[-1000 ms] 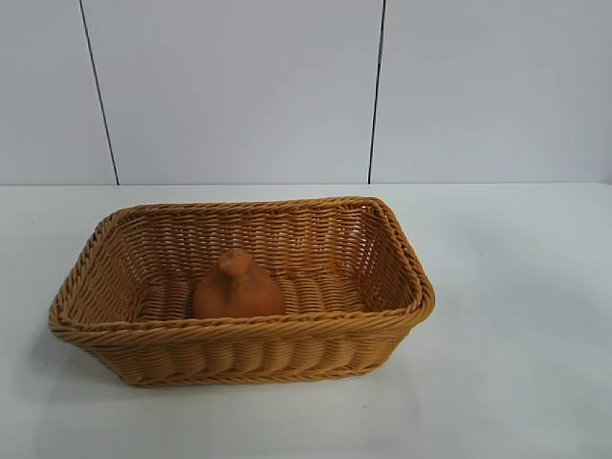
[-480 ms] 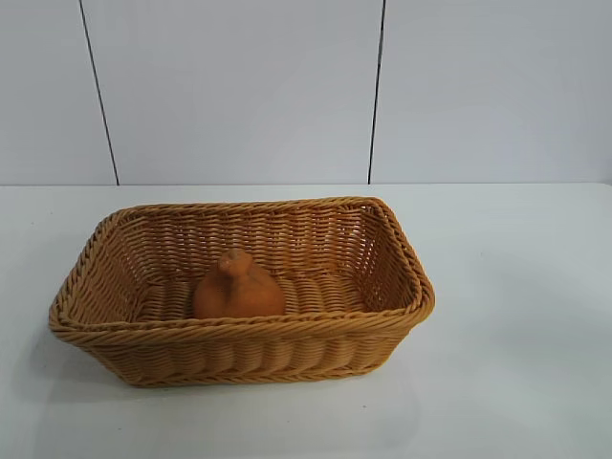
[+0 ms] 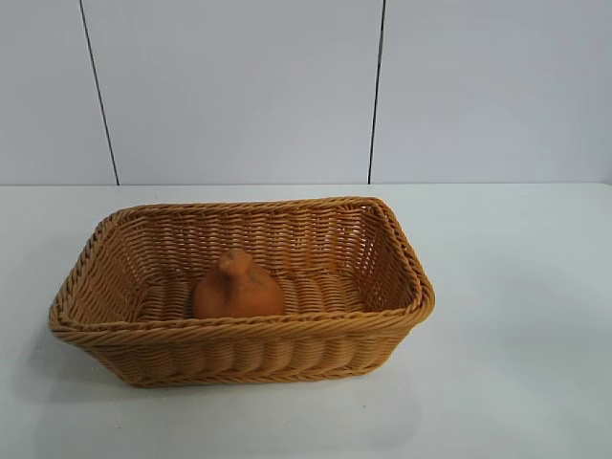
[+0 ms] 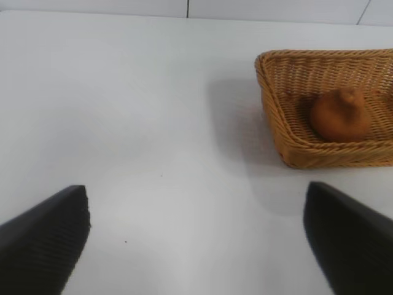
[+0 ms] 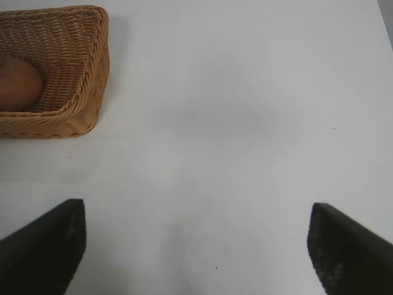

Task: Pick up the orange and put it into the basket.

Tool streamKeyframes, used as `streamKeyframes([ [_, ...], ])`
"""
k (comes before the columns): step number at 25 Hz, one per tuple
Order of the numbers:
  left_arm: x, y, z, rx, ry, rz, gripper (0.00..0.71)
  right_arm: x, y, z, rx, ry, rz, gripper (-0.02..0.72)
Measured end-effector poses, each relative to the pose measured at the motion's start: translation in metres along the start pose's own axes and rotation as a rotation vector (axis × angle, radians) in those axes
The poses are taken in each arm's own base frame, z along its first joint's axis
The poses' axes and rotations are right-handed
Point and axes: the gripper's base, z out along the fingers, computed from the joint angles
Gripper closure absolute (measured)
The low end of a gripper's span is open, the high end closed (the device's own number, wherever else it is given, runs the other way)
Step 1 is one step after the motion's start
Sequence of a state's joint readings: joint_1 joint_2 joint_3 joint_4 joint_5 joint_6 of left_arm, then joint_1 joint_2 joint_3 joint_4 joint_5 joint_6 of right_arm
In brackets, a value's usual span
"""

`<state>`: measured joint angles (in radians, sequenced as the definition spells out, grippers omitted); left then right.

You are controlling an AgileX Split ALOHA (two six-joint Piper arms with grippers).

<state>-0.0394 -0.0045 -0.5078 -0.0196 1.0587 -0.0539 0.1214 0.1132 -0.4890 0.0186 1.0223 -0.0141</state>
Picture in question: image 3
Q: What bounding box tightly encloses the woven wicker basket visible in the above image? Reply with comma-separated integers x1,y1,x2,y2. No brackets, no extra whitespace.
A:
47,194,437,388

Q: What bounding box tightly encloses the bumpy orange fruit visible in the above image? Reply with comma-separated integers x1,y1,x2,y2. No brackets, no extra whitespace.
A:
192,247,287,319

